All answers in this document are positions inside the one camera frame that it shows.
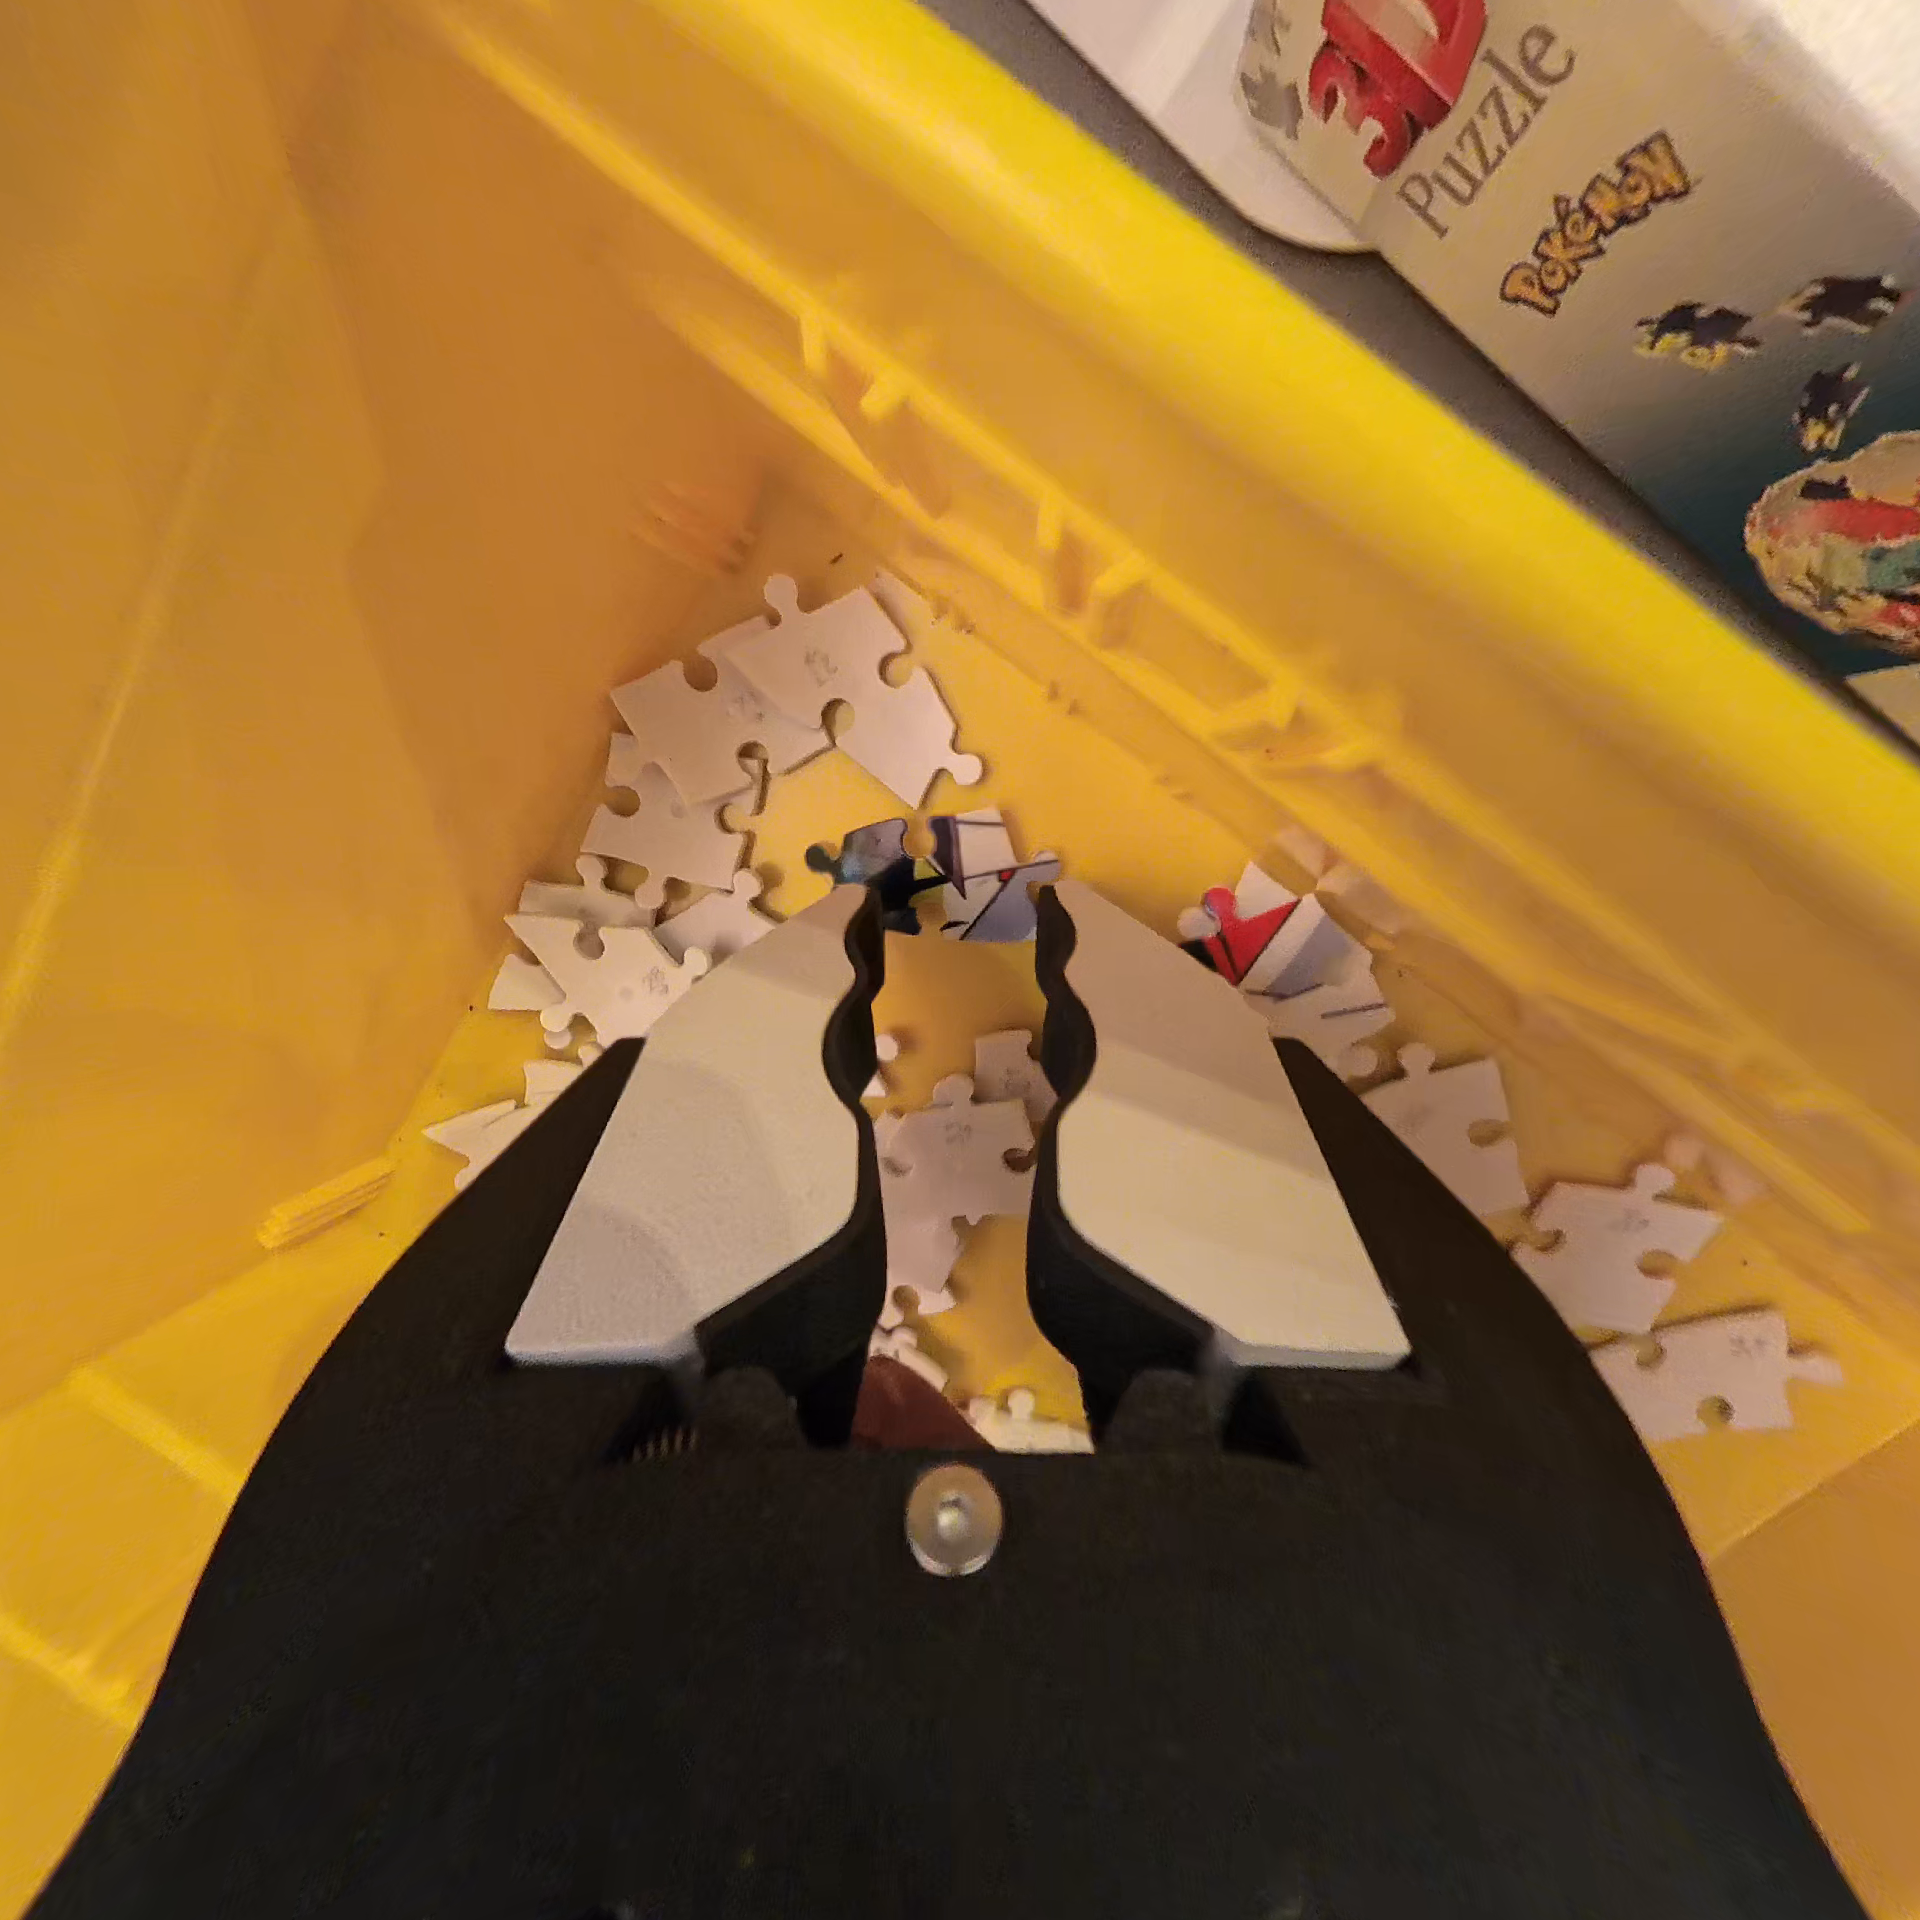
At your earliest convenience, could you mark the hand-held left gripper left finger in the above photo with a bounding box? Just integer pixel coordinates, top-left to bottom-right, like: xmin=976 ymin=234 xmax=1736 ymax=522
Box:
xmin=506 ymin=882 xmax=889 ymax=1452

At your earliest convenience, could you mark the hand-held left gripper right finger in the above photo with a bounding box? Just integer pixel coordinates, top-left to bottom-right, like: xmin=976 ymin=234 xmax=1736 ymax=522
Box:
xmin=1025 ymin=882 xmax=1416 ymax=1452

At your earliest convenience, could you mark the blue striped printed jigsaw piece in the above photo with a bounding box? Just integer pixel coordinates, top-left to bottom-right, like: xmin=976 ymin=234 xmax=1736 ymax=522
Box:
xmin=808 ymin=810 xmax=1066 ymax=945

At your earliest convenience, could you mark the pile of puzzle pieces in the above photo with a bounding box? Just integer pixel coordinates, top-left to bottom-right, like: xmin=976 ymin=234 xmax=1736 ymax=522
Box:
xmin=423 ymin=570 xmax=1848 ymax=1457

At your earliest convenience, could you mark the yellow plastic bin holding pieces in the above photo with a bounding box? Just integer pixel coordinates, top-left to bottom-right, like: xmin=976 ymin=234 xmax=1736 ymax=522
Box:
xmin=0 ymin=0 xmax=1920 ymax=1920

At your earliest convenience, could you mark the blue puzzle box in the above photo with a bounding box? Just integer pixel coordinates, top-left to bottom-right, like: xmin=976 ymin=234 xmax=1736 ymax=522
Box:
xmin=1232 ymin=0 xmax=1920 ymax=748

